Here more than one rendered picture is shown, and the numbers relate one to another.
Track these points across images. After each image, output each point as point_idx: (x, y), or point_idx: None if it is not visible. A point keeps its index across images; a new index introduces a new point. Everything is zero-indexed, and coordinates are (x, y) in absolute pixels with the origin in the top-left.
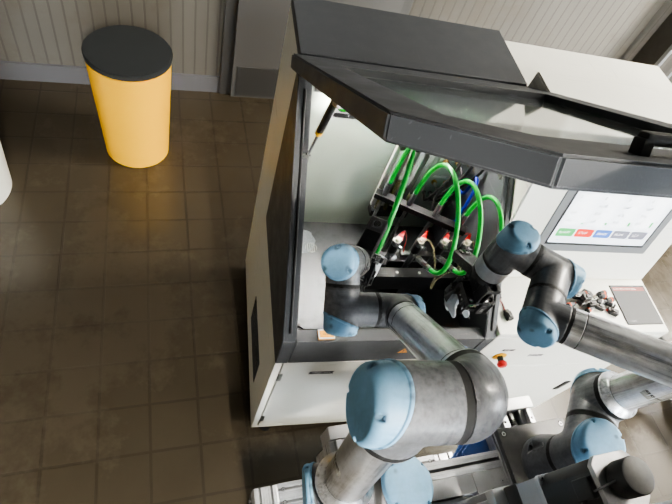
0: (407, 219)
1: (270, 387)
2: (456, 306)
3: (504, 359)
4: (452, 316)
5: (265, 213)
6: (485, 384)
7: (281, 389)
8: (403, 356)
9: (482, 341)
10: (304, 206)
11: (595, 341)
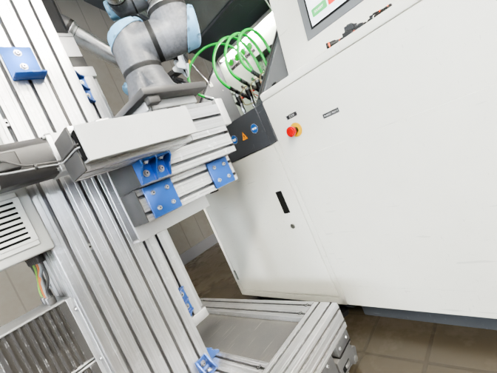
0: None
1: (208, 216)
2: (186, 70)
3: (308, 135)
4: (174, 70)
5: None
6: None
7: (214, 220)
8: (232, 155)
9: (257, 111)
10: (203, 100)
11: None
